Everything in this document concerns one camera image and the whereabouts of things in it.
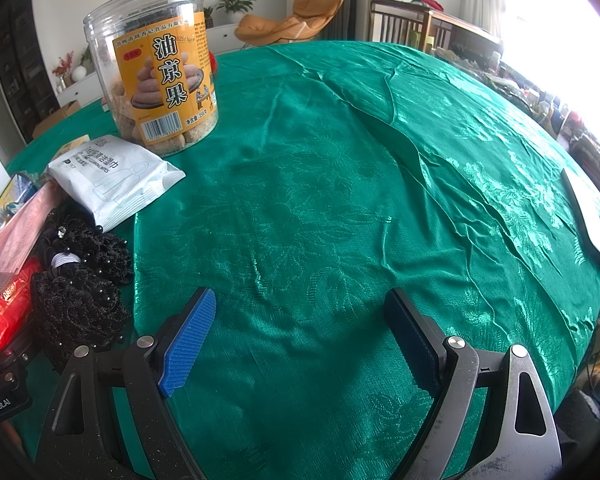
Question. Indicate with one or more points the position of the clear plastic snack jar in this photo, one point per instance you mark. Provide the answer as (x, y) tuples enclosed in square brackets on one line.
[(160, 75)]

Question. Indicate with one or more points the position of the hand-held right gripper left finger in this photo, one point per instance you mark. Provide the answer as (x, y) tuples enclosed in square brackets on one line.
[(190, 340)]

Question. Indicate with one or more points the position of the green satin tablecloth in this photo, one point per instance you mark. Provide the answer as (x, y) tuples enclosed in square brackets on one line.
[(305, 185)]

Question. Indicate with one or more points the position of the leafy green houseplant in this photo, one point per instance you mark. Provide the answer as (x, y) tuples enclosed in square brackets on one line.
[(86, 56)]

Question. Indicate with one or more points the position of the small beige packet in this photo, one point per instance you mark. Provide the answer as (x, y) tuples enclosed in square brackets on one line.
[(72, 146)]

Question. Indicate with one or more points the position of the red plastic packet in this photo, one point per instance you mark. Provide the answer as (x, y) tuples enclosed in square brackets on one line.
[(5, 310)]

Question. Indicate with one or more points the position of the orange lounge chair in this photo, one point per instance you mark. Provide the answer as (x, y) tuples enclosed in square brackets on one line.
[(280, 25)]

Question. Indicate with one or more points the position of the yellow and blue box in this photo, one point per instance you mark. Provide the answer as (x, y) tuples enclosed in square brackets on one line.
[(2, 207)]

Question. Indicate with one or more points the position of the red knit item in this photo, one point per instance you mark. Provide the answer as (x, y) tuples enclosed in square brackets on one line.
[(213, 60)]

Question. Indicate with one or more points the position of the large potted green plant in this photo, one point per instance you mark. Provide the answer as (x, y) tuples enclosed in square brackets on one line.
[(236, 5)]

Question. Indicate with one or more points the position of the red flowers in vase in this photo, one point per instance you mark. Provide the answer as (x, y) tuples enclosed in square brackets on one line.
[(62, 67)]

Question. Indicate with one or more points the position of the brown cardboard box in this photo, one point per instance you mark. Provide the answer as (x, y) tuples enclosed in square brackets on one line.
[(55, 117)]

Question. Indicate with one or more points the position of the black beaded lace hair net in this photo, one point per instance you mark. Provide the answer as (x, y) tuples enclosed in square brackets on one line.
[(75, 310), (92, 247)]

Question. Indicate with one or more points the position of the white wet wipes packet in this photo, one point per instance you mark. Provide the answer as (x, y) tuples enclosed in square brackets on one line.
[(115, 180)]

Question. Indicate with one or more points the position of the dark bookcase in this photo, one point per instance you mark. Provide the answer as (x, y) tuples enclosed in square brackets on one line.
[(20, 70)]

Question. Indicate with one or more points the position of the small potted plant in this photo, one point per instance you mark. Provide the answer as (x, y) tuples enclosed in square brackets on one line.
[(209, 15)]

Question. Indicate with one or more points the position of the round white vase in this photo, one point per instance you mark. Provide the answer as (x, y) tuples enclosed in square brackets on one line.
[(78, 74)]

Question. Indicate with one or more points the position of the dark wooden crib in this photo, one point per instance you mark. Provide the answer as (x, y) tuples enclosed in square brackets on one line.
[(395, 25)]

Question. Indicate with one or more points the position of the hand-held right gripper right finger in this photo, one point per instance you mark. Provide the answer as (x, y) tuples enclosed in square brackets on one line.
[(415, 345)]

